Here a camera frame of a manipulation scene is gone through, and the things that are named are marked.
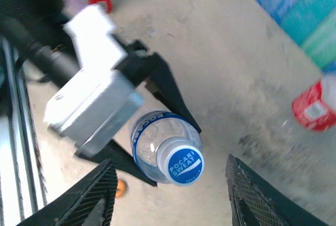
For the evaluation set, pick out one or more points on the aluminium mounting rail frame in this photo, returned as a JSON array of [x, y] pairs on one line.
[[15, 131]]

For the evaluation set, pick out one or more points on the clear bottle with red label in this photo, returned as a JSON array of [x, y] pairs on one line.
[[312, 110]]

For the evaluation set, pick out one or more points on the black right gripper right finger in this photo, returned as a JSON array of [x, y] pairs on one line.
[[257, 199]]

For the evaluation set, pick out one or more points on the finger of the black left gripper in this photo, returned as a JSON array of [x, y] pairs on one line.
[[168, 86], [118, 155]]

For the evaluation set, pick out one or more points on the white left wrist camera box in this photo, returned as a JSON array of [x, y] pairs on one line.
[[92, 100]]

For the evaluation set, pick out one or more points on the small clear bottle blue label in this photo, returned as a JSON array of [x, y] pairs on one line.
[[149, 136]]

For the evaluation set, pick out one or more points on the orange bottle cap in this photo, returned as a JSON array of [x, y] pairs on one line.
[[123, 188]]

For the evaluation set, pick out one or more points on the blue and white bottle cap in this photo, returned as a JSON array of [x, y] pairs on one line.
[[183, 166]]

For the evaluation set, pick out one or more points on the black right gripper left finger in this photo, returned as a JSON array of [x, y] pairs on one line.
[[86, 199]]

